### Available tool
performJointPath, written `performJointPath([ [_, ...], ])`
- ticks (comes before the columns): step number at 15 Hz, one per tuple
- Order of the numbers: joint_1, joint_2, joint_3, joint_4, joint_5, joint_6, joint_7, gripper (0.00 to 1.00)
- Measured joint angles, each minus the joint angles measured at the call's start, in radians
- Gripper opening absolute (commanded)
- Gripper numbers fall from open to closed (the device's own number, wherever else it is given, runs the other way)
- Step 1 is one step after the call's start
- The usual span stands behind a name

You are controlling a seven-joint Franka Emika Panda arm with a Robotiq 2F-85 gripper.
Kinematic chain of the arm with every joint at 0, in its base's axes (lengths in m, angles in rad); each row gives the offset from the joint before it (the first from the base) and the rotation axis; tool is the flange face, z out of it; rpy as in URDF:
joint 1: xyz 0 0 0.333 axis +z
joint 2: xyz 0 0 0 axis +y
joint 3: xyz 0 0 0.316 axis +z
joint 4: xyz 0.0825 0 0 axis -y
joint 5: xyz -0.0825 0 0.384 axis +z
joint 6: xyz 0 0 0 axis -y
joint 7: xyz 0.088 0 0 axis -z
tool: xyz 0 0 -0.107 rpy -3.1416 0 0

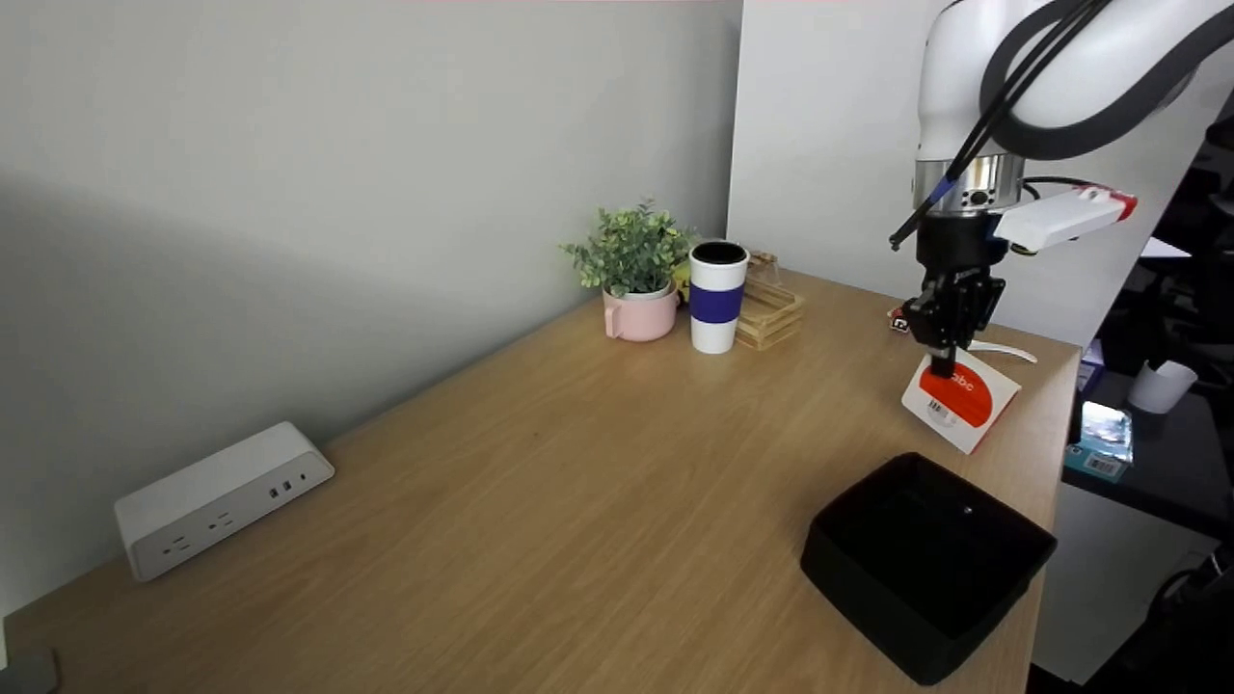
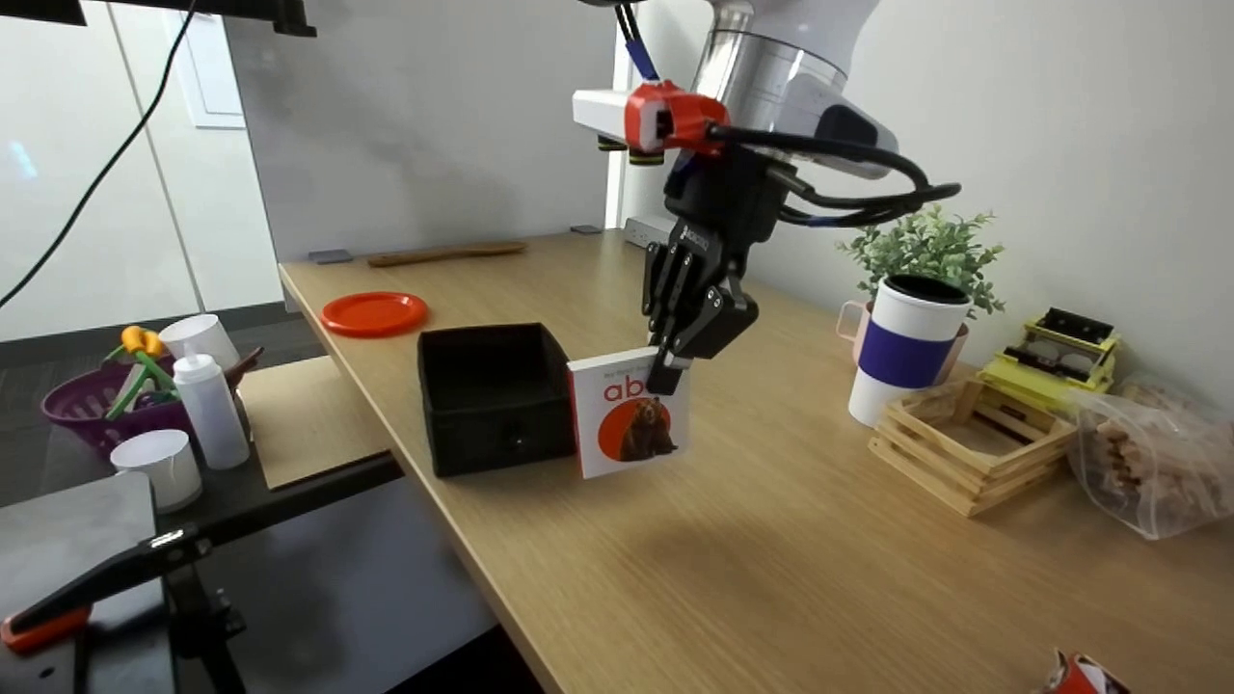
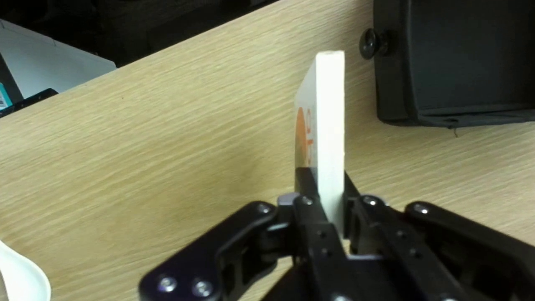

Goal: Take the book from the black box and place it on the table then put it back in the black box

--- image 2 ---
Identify clear plastic snack bag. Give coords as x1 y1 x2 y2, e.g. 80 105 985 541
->
1068 383 1234 545

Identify white round tub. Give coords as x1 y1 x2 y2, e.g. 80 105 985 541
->
158 311 244 378

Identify black looped gripper cable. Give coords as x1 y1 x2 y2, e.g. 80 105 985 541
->
708 120 965 230

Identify red white candy wrapper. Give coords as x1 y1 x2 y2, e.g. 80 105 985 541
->
1044 649 1135 694

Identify long brown wooden stick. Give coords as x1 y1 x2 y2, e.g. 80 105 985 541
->
361 235 531 275

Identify white and orange wrist camera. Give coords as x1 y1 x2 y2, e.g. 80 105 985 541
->
571 78 734 162

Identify black overhead fixture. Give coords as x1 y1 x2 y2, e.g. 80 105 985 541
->
0 0 320 37

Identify purple plastic bowl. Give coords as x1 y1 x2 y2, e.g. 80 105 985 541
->
33 360 195 459

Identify yellow and green toy vegetables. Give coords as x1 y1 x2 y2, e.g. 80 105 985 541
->
104 324 186 420

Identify orange plastic plate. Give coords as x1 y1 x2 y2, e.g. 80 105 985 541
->
315 290 436 343

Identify black square storage box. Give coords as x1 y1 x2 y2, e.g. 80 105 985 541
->
415 320 577 482

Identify white squeeze bottle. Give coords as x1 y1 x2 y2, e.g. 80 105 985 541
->
171 351 253 473

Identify black tripod clamp stand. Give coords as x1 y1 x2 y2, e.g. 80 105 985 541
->
0 449 408 694

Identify black side table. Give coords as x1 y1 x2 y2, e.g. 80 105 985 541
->
0 343 408 694

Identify white power strip box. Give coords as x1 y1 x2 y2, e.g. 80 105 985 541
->
622 211 674 251

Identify small white red board book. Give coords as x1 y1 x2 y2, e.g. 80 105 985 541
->
562 343 693 482

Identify black and blue robot cable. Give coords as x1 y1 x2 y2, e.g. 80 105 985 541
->
609 0 666 89

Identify thin black hanging cable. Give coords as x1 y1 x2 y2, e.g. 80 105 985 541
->
0 0 206 311

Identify light wooden slat crate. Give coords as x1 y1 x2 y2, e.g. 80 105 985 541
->
869 375 1082 524

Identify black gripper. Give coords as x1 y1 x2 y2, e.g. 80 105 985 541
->
636 144 789 396

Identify white cup with blue band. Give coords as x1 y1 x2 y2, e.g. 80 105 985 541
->
845 270 977 431

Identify yellow and black toy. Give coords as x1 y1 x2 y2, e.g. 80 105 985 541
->
977 305 1124 416

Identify green plant in pink pot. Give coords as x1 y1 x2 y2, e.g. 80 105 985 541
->
837 206 1012 369

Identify light wooden board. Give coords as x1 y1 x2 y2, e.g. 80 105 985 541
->
233 351 396 494

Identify white round cup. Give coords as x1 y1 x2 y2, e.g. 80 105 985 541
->
108 425 207 515

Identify grey flat sheet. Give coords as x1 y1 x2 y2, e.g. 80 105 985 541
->
0 469 166 625

